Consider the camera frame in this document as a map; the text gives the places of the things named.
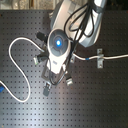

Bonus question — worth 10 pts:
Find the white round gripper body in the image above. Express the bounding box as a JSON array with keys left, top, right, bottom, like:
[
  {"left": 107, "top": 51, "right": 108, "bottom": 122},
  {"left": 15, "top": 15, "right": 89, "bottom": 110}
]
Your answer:
[{"left": 33, "top": 28, "right": 76, "bottom": 82}]

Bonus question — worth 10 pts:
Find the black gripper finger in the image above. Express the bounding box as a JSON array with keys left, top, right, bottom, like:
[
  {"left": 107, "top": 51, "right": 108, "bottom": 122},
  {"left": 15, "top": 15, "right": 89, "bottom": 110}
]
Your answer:
[
  {"left": 43, "top": 83, "right": 51, "bottom": 96},
  {"left": 66, "top": 78, "right": 73, "bottom": 86}
]

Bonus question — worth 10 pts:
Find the white cable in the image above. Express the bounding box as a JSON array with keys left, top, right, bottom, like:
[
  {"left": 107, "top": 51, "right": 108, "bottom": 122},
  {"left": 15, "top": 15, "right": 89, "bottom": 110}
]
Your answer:
[{"left": 0, "top": 37, "right": 128, "bottom": 103}]

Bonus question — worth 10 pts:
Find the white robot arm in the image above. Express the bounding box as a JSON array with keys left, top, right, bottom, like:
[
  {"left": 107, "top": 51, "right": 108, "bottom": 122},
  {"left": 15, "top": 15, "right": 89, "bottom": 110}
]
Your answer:
[{"left": 34, "top": 0, "right": 106, "bottom": 96}]

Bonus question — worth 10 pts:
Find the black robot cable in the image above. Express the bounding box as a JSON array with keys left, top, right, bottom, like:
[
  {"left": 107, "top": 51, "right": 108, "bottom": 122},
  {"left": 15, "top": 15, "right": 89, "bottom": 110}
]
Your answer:
[{"left": 64, "top": 0, "right": 104, "bottom": 43}]

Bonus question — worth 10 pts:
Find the metal cable clip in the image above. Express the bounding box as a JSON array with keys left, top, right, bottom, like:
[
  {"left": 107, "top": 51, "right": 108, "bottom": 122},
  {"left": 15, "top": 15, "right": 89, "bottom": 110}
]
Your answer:
[{"left": 97, "top": 48, "right": 104, "bottom": 69}]

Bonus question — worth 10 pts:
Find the blue cable connector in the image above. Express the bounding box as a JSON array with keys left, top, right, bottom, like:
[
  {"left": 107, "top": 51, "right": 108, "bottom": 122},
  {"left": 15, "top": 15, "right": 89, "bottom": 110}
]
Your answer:
[{"left": 0, "top": 85, "right": 6, "bottom": 93}]

